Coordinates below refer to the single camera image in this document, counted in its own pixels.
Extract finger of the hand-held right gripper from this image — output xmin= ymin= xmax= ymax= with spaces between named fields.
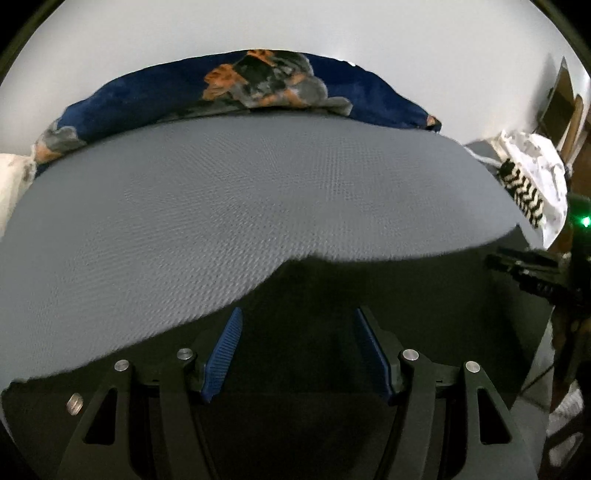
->
xmin=484 ymin=255 xmax=573 ymax=302
xmin=495 ymin=247 xmax=563 ymax=273

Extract navy floral blanket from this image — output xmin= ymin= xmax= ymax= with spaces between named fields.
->
xmin=31 ymin=48 xmax=443 ymax=168

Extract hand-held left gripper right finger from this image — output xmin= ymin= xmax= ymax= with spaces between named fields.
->
xmin=354 ymin=305 xmax=540 ymax=480

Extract grey bed mat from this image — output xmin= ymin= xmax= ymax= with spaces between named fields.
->
xmin=0 ymin=113 xmax=533 ymax=393

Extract brown wooden furniture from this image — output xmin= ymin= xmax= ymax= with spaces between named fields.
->
xmin=537 ymin=55 xmax=588 ymax=163

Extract black pants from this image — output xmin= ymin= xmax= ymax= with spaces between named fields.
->
xmin=0 ymin=224 xmax=555 ymax=480

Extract white floral pillow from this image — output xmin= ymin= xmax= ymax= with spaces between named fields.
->
xmin=0 ymin=152 xmax=38 ymax=241

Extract white speckled cloth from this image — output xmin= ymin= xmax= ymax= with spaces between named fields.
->
xmin=489 ymin=130 xmax=571 ymax=251

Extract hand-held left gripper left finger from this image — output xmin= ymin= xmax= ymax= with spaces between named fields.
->
xmin=54 ymin=306 xmax=245 ymax=480

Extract person's right hand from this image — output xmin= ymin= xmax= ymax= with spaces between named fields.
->
xmin=551 ymin=305 xmax=579 ymax=383

